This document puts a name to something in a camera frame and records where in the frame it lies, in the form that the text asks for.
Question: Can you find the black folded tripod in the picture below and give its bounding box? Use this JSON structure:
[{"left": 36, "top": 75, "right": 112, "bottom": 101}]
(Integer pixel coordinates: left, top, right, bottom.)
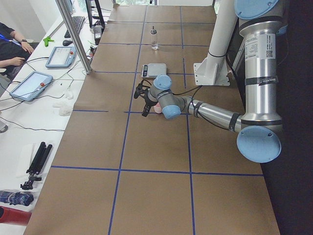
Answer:
[{"left": 21, "top": 142, "right": 53, "bottom": 190}]

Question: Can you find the near blue teach pendant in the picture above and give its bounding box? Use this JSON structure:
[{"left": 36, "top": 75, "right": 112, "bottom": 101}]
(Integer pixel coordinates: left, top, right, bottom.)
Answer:
[{"left": 10, "top": 71, "right": 53, "bottom": 101}]

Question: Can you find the white crumpled tissue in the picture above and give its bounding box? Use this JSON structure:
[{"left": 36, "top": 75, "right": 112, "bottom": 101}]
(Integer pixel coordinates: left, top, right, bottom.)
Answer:
[{"left": 52, "top": 90, "right": 73, "bottom": 117}]

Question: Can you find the black keyboard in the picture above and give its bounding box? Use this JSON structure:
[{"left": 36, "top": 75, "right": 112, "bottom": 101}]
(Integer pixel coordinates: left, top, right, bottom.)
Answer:
[{"left": 64, "top": 16, "right": 85, "bottom": 38}]

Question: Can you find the silver digital kitchen scale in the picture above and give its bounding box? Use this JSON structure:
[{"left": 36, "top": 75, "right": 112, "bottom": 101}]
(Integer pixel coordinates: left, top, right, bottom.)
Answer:
[{"left": 141, "top": 63, "right": 167, "bottom": 78}]

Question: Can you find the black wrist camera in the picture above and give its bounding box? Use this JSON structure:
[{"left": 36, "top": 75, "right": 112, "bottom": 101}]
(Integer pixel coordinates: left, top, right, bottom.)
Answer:
[{"left": 134, "top": 83, "right": 150, "bottom": 99}]

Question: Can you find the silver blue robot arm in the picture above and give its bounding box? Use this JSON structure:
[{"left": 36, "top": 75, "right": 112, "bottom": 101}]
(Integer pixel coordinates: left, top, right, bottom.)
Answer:
[{"left": 134, "top": 0, "right": 289, "bottom": 163}]

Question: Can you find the red bottle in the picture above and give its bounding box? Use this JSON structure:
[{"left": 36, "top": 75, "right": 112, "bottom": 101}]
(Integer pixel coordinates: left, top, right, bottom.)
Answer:
[{"left": 0, "top": 206, "right": 32, "bottom": 226}]

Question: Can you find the black computer mouse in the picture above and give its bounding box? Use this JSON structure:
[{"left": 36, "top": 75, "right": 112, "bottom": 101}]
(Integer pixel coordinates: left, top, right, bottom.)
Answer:
[{"left": 62, "top": 39, "right": 73, "bottom": 47}]

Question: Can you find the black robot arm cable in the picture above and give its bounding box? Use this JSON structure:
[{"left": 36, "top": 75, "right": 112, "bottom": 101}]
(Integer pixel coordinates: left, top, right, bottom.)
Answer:
[{"left": 171, "top": 84, "right": 235, "bottom": 132}]

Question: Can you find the green plastic clamp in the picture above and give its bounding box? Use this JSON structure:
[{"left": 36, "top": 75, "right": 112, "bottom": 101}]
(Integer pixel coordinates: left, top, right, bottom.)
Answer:
[{"left": 43, "top": 36, "right": 54, "bottom": 47}]

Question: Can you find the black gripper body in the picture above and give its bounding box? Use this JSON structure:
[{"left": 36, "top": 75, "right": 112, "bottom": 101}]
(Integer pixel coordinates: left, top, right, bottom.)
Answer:
[{"left": 144, "top": 90, "right": 157, "bottom": 107}]

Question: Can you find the brown paper table cover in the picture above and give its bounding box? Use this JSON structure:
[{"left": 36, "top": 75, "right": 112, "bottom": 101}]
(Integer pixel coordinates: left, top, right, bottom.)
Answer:
[{"left": 25, "top": 6, "right": 279, "bottom": 235}]

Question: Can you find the blue teach pendant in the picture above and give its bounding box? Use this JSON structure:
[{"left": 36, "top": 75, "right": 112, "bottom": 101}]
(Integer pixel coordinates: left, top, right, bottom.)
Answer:
[
  {"left": 10, "top": 71, "right": 53, "bottom": 101},
  {"left": 45, "top": 47, "right": 76, "bottom": 69}
]

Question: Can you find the seated person dark shirt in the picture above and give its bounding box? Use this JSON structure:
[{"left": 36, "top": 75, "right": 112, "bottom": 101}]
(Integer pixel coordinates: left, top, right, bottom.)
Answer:
[{"left": 0, "top": 23, "right": 34, "bottom": 80}]

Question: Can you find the far blue teach pendant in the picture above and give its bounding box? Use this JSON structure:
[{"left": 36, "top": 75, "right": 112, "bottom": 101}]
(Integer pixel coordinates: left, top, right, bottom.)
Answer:
[{"left": 45, "top": 47, "right": 76, "bottom": 69}]

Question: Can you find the blue folded umbrella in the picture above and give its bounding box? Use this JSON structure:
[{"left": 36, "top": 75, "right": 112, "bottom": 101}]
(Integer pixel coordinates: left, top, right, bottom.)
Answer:
[{"left": 0, "top": 190, "right": 34, "bottom": 206}]

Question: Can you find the glass sauce bottle metal spout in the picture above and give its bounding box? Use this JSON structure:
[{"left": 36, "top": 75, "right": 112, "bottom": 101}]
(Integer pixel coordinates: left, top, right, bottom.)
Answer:
[{"left": 150, "top": 25, "right": 159, "bottom": 50}]

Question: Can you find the aluminium frame post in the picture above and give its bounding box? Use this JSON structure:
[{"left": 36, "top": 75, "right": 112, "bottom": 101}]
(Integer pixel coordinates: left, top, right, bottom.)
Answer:
[{"left": 56, "top": 0, "right": 92, "bottom": 74}]

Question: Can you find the pink plastic cup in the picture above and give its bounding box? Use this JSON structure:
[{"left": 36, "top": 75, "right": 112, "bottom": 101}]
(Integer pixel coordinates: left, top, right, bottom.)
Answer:
[{"left": 154, "top": 103, "right": 162, "bottom": 114}]

